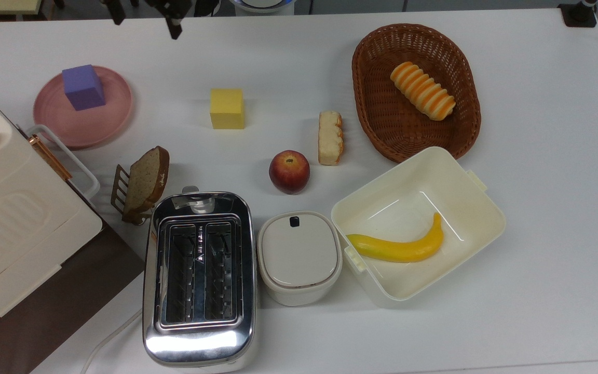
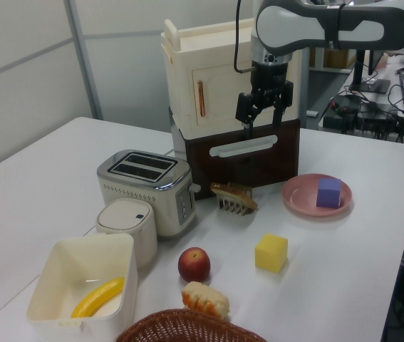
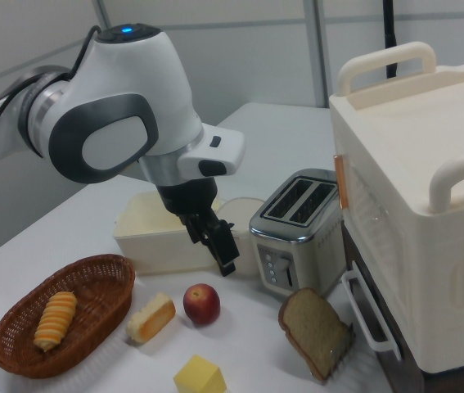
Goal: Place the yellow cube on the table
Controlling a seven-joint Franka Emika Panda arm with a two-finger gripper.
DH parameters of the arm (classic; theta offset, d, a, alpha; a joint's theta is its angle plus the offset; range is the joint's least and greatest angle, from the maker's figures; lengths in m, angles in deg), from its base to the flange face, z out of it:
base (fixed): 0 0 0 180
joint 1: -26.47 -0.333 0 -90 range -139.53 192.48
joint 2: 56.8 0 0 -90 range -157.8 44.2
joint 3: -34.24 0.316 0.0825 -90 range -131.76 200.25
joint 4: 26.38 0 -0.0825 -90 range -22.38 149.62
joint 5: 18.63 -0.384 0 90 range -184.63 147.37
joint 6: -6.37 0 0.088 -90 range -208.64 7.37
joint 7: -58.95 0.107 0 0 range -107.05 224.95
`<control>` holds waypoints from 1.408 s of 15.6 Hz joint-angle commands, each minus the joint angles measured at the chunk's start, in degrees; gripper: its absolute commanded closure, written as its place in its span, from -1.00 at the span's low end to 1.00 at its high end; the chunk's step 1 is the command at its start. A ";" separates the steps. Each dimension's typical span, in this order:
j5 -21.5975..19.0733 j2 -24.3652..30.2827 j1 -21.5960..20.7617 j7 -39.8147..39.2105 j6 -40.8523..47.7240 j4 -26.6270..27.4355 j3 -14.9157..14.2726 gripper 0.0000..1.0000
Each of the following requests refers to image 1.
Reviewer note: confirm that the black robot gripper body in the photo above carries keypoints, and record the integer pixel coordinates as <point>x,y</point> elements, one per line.
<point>200,6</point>

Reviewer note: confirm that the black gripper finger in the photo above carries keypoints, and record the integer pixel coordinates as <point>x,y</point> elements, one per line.
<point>117,11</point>
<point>174,28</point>

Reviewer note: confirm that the yellow foam cube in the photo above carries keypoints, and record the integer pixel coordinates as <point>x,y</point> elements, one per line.
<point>226,109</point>

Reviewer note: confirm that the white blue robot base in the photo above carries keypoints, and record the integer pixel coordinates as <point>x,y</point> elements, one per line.
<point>262,4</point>

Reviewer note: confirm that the purple foam cube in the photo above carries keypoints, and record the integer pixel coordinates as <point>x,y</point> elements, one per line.
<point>83,85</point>

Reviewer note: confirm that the pink round plate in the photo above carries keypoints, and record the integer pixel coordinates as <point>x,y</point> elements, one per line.
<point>86,127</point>

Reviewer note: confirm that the brown bread slice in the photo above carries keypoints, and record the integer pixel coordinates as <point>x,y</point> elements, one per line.
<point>146,179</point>

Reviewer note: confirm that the pale bread piece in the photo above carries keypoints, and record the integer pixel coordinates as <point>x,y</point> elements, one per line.
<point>329,137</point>

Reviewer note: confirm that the red apple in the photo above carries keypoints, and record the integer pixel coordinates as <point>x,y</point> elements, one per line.
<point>289,172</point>

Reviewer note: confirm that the brown wicker basket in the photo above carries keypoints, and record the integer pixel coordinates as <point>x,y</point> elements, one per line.
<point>382,119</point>

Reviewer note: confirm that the white boxy kitchen appliance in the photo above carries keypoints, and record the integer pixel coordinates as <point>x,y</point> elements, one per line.
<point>13,218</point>

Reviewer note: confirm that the orange striped bread roll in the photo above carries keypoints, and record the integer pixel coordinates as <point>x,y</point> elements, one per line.
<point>423,91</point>

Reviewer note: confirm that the white lidded container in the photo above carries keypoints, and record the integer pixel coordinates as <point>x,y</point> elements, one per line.
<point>299,257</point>

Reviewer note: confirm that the cream open plastic box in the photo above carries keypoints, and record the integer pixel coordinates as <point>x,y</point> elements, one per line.
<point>408,208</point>

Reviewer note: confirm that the chrome two-slot toaster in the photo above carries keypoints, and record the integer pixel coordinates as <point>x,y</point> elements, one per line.
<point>200,343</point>

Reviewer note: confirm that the yellow toy banana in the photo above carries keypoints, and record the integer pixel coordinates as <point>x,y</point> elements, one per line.
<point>403,250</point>

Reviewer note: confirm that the black clamp mount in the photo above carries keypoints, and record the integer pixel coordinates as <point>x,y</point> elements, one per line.
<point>578,15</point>

